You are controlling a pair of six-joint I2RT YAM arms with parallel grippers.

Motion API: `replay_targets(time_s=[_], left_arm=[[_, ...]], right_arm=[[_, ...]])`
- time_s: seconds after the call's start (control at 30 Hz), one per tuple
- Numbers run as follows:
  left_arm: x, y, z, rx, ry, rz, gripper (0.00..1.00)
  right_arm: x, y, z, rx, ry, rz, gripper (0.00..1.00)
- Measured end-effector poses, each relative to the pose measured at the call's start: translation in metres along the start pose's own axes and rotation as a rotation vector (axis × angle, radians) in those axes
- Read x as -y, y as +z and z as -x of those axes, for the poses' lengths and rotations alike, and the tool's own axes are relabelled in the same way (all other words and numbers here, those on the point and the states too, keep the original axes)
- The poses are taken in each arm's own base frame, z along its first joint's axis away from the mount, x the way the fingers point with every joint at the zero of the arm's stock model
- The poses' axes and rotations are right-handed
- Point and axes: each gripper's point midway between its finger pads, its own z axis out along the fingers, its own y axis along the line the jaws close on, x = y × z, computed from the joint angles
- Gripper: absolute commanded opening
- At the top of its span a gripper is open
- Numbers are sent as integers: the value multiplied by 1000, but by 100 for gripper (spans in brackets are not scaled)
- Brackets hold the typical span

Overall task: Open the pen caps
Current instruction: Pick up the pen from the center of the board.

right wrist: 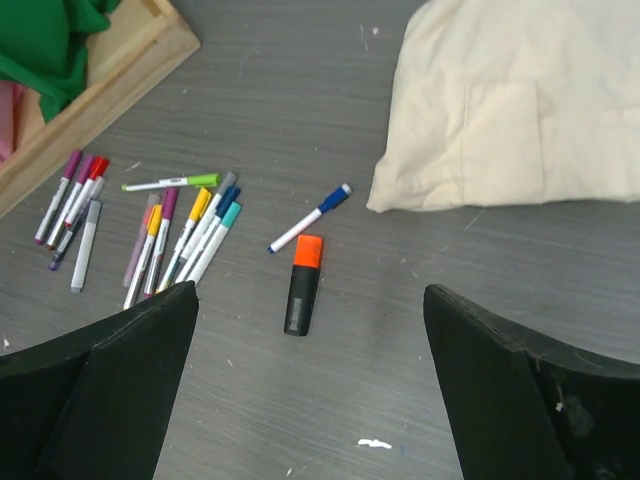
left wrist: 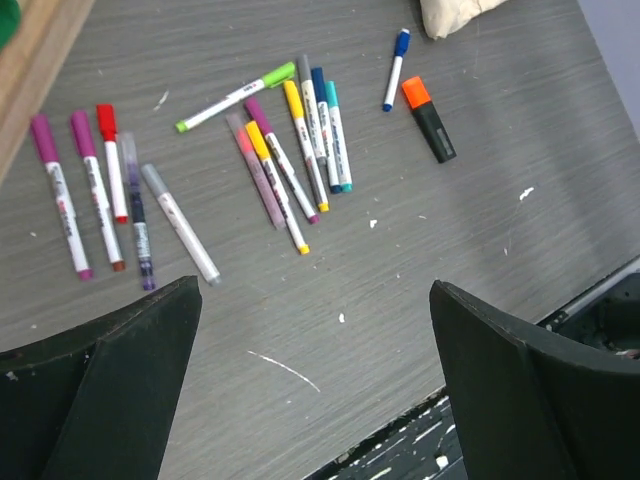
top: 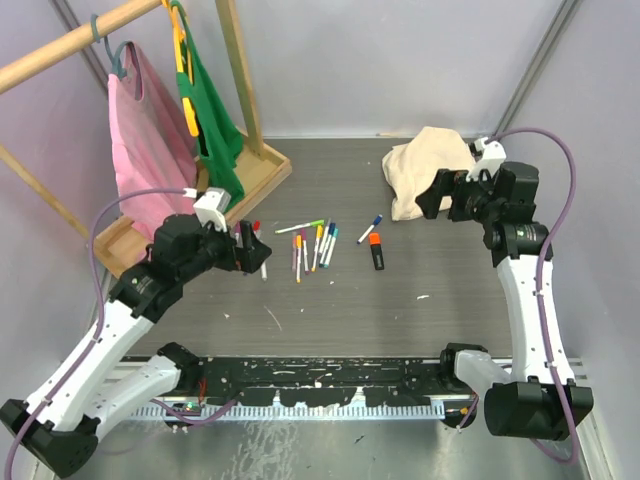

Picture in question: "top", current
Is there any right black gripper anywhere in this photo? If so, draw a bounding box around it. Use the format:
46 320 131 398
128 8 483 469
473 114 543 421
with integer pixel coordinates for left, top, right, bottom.
416 168 502 226

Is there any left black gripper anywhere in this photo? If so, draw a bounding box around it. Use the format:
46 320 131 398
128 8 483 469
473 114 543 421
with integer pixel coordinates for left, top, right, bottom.
178 214 270 283

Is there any pink pen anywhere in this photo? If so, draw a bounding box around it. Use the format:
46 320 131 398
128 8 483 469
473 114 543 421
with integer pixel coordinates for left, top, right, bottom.
291 231 297 273

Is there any orange black highlighter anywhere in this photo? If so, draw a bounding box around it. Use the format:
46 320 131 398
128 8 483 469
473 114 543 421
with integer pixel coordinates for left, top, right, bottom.
368 232 385 271

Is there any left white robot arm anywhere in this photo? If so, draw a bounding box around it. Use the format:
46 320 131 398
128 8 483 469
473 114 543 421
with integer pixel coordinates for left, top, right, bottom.
1 214 272 478

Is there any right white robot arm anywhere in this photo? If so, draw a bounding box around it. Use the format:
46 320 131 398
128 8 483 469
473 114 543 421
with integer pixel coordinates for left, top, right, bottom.
416 162 594 441

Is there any beige cloth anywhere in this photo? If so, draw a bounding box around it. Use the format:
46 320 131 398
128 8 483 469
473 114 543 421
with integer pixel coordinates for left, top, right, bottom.
382 127 476 221

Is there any orange cap marker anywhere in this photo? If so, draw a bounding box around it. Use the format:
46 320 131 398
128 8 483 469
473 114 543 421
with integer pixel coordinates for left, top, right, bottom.
295 234 302 284

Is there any purple cap marker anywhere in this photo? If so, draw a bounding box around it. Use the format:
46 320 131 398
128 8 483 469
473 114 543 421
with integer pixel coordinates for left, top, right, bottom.
301 228 310 275

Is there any blue cap white marker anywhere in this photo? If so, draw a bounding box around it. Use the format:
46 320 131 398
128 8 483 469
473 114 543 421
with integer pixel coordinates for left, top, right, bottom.
356 214 383 245

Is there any yellow cap marker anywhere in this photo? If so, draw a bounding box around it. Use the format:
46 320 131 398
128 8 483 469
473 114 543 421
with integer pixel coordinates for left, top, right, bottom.
311 224 324 272

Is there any grey cap marker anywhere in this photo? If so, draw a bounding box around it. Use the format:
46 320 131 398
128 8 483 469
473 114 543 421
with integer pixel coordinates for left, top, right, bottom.
317 217 332 263

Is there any wooden clothes rack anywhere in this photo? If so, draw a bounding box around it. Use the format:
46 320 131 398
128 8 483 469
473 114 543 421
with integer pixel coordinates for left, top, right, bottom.
1 1 292 277

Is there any teal cap marker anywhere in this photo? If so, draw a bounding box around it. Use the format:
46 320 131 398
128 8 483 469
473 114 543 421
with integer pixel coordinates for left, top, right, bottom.
322 226 339 268

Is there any green shirt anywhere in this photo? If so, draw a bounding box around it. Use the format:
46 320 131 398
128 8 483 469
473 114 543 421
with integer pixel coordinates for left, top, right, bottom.
171 1 245 208

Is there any pink shirt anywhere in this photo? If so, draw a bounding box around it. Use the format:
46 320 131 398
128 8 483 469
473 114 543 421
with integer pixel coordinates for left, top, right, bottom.
107 41 201 240

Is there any grey clothes hanger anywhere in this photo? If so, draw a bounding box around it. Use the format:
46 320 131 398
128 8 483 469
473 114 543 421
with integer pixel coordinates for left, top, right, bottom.
89 13 139 81

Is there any yellow clothes hanger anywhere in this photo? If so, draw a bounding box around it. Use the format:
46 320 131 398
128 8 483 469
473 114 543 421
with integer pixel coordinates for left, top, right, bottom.
161 0 199 137

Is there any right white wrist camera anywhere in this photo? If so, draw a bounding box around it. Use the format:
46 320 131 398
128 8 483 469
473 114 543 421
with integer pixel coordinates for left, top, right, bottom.
466 137 506 182

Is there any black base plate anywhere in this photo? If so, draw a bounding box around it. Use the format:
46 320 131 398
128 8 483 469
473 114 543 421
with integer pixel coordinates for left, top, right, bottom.
168 357 471 408

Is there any slotted cable duct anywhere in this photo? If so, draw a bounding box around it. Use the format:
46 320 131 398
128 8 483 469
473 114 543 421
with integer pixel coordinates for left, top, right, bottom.
130 399 446 422

